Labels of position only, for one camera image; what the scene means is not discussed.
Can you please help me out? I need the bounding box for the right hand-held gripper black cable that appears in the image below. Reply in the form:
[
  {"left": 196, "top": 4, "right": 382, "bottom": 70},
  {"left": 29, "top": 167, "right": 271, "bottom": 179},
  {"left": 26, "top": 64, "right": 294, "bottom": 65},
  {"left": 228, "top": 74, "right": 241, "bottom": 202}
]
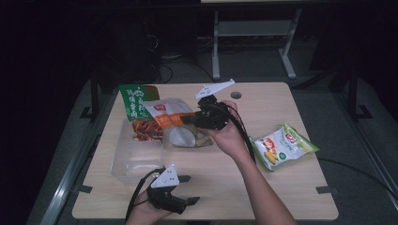
[{"left": 227, "top": 104, "right": 257, "bottom": 165}]

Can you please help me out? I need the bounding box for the person's left hand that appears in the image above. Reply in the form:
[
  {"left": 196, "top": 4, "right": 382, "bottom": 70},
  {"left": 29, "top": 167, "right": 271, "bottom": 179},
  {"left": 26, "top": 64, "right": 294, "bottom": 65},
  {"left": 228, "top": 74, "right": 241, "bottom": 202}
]
[{"left": 125, "top": 190, "right": 173, "bottom": 225}]

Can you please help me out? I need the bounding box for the grey metal rail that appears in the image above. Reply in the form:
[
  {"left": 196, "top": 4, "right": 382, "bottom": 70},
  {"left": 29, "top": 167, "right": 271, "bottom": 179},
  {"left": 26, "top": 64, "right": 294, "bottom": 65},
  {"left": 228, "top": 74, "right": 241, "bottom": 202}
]
[
  {"left": 334, "top": 93, "right": 398, "bottom": 204},
  {"left": 38, "top": 134, "right": 102, "bottom": 225}
]

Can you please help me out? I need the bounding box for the person's right hand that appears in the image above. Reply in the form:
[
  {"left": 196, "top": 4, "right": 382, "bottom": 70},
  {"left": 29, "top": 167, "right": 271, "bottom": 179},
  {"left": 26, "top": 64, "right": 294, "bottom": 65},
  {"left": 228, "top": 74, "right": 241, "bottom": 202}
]
[{"left": 205, "top": 100, "right": 252, "bottom": 160}]

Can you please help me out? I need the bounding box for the left hand-held gripper black cable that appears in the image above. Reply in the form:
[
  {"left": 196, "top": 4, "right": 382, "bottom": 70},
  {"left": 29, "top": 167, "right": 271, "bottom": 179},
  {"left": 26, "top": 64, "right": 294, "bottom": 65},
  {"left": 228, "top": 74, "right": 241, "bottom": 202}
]
[{"left": 125, "top": 167, "right": 166, "bottom": 223}]

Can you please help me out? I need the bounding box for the white and orange snack packet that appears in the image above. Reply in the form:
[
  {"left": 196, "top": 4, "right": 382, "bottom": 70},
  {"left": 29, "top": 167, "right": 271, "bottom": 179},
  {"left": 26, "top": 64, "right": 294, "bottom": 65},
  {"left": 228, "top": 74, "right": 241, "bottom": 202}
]
[{"left": 142, "top": 97, "right": 215, "bottom": 149}]

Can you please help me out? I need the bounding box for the white and green corn packet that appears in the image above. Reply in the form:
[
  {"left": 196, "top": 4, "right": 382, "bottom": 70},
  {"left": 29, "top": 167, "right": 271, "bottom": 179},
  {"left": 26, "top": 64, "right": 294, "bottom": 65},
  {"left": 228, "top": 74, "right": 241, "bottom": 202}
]
[{"left": 249, "top": 123, "right": 321, "bottom": 173}]

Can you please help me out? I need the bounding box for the black floor cable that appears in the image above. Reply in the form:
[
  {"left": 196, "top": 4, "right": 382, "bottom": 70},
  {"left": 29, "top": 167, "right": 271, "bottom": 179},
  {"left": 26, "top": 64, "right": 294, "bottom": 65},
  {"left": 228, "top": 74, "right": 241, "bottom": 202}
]
[{"left": 317, "top": 157, "right": 398, "bottom": 201}]

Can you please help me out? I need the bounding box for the white metal stand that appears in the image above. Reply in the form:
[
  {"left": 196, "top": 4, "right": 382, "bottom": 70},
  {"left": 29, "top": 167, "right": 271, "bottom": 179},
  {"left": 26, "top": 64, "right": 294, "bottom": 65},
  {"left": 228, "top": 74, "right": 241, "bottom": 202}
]
[{"left": 211, "top": 8, "right": 303, "bottom": 81}]

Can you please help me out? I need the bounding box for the hand-held gripper black cable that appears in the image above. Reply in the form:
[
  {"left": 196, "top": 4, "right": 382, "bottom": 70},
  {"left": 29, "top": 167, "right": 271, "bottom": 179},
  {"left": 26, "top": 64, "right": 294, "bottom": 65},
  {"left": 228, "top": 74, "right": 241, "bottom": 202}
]
[
  {"left": 125, "top": 167, "right": 166, "bottom": 223},
  {"left": 227, "top": 104, "right": 257, "bottom": 165}
]

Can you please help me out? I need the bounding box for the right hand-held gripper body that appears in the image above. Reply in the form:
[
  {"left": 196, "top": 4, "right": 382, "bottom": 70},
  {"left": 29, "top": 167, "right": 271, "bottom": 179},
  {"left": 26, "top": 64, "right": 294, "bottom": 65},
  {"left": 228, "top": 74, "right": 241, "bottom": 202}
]
[{"left": 194, "top": 79, "right": 236, "bottom": 130}]

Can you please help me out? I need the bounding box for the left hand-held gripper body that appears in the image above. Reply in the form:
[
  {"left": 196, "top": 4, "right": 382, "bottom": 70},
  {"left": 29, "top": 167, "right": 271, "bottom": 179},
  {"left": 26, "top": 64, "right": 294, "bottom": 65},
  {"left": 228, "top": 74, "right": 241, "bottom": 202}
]
[{"left": 146, "top": 163, "right": 190, "bottom": 216}]

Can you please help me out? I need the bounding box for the black metal stand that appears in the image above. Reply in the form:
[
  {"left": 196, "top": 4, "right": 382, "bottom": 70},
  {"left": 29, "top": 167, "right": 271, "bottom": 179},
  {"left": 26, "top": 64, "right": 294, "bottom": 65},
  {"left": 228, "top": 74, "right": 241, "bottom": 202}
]
[
  {"left": 346, "top": 64, "right": 374, "bottom": 121},
  {"left": 79, "top": 69, "right": 101, "bottom": 123}
]

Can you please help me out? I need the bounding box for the green and orange snack packet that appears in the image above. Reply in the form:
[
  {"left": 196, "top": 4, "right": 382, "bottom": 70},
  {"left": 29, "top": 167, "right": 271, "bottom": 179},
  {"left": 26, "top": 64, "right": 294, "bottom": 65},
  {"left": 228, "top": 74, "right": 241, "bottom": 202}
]
[{"left": 118, "top": 83, "right": 164, "bottom": 143}]

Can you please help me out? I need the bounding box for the clear plastic container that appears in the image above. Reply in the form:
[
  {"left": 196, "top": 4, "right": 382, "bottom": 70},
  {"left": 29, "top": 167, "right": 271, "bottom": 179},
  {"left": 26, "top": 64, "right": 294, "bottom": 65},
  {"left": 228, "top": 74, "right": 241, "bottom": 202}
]
[{"left": 111, "top": 118, "right": 165, "bottom": 186}]

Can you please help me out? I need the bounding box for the bundle of dark cables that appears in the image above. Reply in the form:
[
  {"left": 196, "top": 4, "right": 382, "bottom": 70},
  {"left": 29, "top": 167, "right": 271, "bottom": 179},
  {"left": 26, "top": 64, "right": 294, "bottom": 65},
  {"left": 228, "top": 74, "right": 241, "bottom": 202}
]
[{"left": 146, "top": 32, "right": 217, "bottom": 84}]

